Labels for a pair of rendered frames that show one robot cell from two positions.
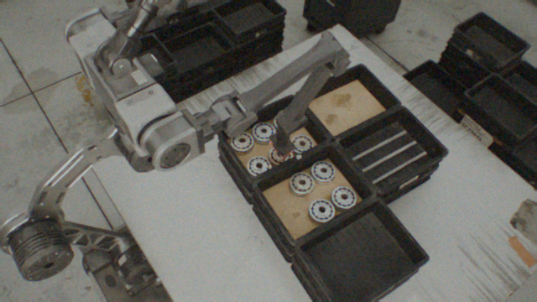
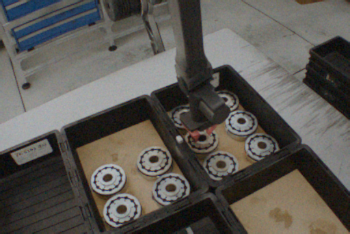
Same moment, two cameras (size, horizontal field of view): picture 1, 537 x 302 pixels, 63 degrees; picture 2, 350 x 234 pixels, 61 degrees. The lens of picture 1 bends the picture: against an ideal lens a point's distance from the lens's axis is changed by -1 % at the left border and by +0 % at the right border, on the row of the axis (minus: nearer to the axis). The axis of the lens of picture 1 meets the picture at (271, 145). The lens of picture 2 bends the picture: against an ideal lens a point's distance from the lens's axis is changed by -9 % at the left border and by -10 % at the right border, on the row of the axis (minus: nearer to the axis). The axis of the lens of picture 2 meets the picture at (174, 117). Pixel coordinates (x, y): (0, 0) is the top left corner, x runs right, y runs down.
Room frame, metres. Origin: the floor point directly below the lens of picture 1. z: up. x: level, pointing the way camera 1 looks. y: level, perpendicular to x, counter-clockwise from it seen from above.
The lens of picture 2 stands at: (1.13, -0.66, 1.63)
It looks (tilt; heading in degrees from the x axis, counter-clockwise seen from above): 47 degrees down; 106
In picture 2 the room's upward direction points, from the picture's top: 6 degrees counter-clockwise
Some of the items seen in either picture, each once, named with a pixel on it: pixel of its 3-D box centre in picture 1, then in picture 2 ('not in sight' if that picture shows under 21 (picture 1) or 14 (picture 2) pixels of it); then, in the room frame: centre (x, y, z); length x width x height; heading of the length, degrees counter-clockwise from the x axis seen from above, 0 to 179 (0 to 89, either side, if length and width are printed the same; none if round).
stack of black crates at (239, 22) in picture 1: (248, 36); not in sight; (2.29, 0.24, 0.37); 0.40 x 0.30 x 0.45; 132
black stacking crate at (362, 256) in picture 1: (358, 257); (33, 208); (0.61, -0.36, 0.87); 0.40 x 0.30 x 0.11; 127
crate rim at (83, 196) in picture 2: (314, 190); (126, 158); (0.85, -0.18, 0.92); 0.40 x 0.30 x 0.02; 127
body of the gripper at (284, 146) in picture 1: (282, 139); (199, 110); (1.03, -0.04, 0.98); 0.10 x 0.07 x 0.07; 43
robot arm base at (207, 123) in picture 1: (203, 126); not in sight; (0.71, 0.19, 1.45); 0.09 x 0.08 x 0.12; 42
